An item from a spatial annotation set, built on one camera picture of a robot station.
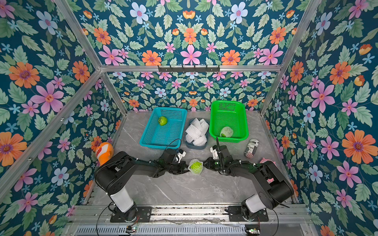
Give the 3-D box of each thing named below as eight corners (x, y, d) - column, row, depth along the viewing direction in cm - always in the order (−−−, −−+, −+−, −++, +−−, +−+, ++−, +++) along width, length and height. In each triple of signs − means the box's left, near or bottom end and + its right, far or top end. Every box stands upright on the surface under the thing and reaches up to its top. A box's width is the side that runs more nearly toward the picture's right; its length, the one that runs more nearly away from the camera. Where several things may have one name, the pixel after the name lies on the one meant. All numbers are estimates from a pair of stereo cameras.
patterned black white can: (242, 156, 96) (243, 153, 94) (249, 139, 104) (251, 137, 102) (251, 160, 94) (252, 158, 92) (258, 143, 102) (259, 141, 100)
